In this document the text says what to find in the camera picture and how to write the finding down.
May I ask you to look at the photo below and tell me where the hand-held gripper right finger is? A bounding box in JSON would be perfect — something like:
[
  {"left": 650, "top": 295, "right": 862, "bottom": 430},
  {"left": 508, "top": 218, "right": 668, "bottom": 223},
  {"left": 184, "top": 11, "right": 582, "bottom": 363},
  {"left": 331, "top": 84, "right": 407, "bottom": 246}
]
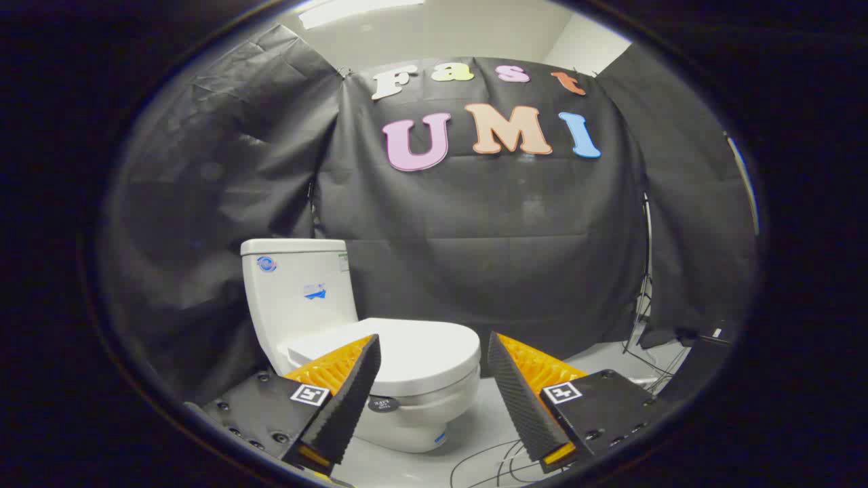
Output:
[{"left": 487, "top": 331, "right": 670, "bottom": 474}]

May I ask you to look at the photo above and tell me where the black light stand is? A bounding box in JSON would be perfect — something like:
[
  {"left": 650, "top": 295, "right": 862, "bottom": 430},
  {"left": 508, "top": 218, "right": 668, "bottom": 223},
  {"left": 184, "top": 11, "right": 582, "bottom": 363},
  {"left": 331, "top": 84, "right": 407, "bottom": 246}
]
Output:
[{"left": 623, "top": 193, "right": 656, "bottom": 354}]

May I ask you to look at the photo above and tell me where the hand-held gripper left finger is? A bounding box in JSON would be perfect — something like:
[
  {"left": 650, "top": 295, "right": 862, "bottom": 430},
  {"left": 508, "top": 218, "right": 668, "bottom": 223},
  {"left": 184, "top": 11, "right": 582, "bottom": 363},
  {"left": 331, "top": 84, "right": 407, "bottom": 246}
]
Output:
[{"left": 183, "top": 333, "right": 382, "bottom": 486}]

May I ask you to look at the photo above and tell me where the white ceramic toilet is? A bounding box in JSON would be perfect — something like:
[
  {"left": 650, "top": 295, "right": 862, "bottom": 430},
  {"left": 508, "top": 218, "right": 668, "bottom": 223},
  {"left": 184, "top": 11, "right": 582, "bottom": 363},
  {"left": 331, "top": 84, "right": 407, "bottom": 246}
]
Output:
[{"left": 241, "top": 239, "right": 482, "bottom": 453}]

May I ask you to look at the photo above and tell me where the black backdrop cloth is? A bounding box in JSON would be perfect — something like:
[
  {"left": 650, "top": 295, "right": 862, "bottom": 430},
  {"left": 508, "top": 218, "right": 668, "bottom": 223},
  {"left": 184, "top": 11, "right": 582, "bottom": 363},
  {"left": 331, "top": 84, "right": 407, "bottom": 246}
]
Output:
[{"left": 102, "top": 24, "right": 757, "bottom": 407}]

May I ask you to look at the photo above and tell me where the tangle of floor cables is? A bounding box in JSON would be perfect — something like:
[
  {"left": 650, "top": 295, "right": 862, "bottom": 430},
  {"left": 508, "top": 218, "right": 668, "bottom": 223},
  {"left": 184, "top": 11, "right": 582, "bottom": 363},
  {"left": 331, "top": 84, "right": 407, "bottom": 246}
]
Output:
[{"left": 450, "top": 339, "right": 687, "bottom": 488}]

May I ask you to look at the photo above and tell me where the white toilet lid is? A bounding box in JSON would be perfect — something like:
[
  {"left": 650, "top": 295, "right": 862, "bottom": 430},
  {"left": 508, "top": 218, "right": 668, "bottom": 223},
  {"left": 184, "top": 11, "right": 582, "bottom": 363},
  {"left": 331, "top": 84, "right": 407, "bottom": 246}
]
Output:
[{"left": 286, "top": 317, "right": 482, "bottom": 398}]

